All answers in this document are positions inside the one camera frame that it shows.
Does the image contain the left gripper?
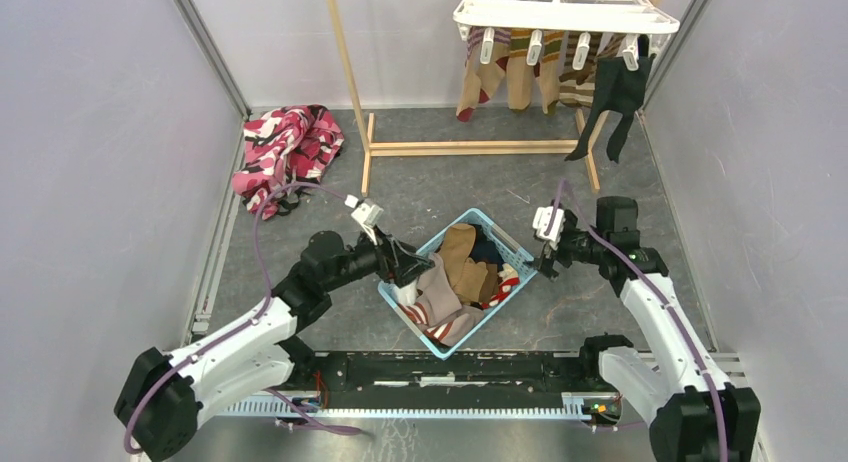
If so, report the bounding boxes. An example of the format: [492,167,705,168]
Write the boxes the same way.
[324,225,435,293]

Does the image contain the beige pink sock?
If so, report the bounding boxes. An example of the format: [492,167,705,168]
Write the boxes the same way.
[410,253,485,342]

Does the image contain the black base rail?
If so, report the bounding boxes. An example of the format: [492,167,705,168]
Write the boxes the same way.
[274,351,623,412]

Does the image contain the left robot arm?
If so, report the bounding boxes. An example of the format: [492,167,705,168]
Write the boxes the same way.
[114,231,434,461]

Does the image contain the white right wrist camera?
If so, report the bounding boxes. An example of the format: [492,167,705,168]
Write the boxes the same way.
[532,206,565,250]

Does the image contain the light blue laundry basket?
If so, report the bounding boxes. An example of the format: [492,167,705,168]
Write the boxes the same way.
[378,208,537,360]

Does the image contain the red purple striped sock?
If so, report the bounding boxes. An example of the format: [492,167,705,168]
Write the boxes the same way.
[456,27,511,122]

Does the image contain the tan ribbed sock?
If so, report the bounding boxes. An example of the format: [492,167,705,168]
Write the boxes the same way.
[437,223,500,308]

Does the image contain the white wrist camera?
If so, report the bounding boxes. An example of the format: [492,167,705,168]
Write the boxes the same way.
[344,194,384,245]
[532,206,565,250]

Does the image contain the black sock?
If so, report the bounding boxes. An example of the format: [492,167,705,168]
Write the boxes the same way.
[565,58,620,161]
[593,55,656,163]

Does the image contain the brown striped sock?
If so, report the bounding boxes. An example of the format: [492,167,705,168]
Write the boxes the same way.
[559,32,624,108]

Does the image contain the wooden hanger stand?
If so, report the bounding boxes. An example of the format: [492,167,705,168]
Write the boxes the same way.
[326,0,663,194]

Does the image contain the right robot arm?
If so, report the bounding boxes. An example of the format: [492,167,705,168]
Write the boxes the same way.
[532,196,761,461]

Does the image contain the pink camouflage cloth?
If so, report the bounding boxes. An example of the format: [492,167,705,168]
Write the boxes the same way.
[231,104,344,220]

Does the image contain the red santa sock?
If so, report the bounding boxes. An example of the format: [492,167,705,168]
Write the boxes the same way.
[485,263,520,309]

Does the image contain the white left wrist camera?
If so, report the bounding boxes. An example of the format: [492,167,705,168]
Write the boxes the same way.
[344,194,384,245]

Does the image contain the light blue cable tray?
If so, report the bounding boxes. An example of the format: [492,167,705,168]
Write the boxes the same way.
[219,394,591,422]

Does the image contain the navy blue sock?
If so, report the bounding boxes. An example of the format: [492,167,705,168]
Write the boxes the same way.
[469,224,505,271]

